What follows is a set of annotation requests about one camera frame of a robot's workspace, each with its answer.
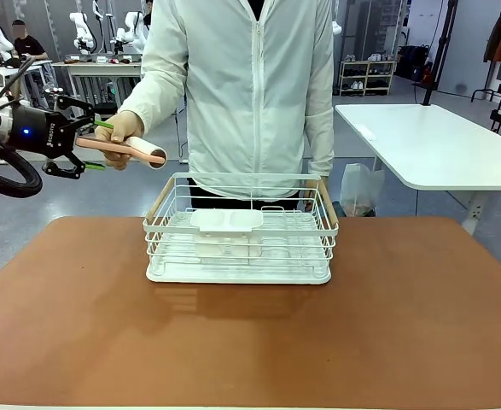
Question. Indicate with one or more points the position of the person in white jacket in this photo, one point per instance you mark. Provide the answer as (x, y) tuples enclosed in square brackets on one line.
[(254, 94)]

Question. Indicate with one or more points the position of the seated person in black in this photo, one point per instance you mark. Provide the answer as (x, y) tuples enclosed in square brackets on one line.
[(28, 42)]

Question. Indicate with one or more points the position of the translucent plastic bag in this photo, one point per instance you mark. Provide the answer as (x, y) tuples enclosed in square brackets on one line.
[(361, 188)]

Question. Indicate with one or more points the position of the white plastic cutlery holder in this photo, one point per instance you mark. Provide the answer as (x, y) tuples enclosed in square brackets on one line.
[(226, 224)]

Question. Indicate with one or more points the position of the small white paper strip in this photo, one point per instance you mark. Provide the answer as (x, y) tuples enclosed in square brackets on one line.
[(366, 130)]

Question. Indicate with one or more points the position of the person's left forearm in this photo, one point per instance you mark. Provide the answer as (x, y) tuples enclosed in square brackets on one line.
[(319, 136)]

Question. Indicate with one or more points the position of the wooden shoe rack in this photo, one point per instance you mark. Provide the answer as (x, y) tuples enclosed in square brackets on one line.
[(367, 77)]

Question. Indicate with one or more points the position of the pink lint roller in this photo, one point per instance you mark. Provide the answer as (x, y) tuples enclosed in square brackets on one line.
[(145, 150)]

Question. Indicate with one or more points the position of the black pole stand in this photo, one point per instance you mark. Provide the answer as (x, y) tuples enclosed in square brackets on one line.
[(440, 51)]

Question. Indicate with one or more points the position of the white side table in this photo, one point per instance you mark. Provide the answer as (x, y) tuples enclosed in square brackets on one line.
[(429, 145)]

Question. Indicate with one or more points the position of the white background work table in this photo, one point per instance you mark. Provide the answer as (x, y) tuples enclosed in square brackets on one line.
[(96, 68)]

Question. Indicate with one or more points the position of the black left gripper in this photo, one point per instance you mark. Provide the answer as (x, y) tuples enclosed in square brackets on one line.
[(41, 130)]

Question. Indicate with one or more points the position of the white drain tray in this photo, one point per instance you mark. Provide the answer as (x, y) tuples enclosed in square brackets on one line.
[(237, 277)]

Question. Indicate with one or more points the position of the white power strip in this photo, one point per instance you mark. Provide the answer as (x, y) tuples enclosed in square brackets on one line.
[(477, 211)]

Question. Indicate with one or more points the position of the standing person in background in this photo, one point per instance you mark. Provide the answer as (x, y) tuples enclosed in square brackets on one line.
[(148, 10)]

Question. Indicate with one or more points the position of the person's right forearm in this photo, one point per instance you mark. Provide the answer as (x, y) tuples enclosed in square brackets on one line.
[(156, 98)]

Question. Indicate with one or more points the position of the person's gloved left hand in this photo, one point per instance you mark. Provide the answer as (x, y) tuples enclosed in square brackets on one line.
[(318, 168)]

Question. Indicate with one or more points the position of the person's gloved right hand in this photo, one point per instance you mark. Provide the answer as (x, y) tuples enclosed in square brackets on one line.
[(120, 126)]

